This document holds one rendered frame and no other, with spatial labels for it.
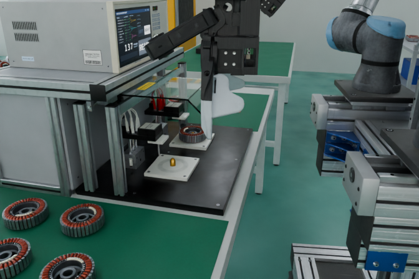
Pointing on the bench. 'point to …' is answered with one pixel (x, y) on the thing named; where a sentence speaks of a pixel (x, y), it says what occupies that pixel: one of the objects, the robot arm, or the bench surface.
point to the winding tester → (73, 32)
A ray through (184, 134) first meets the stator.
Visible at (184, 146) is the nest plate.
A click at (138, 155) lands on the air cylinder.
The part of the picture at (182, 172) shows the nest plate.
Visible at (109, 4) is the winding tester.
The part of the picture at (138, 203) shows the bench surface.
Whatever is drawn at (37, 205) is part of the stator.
